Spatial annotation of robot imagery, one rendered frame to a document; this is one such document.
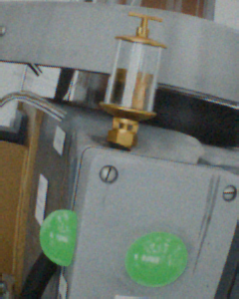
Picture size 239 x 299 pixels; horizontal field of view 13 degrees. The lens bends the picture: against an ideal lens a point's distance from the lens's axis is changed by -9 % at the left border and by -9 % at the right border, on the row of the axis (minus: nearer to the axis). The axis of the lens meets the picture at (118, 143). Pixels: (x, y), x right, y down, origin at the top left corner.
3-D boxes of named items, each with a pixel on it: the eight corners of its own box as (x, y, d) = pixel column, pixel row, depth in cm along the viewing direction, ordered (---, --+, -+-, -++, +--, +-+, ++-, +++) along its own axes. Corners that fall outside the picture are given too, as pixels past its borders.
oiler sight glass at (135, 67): (107, 103, 54) (120, 39, 54) (101, 101, 57) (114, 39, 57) (156, 113, 55) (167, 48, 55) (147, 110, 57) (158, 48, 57)
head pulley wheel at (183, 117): (119, 126, 63) (128, 83, 63) (100, 117, 72) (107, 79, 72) (255, 152, 65) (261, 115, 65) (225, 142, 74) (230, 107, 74)
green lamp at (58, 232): (39, 265, 48) (46, 208, 48) (34, 254, 51) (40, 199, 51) (90, 275, 48) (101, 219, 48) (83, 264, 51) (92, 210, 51)
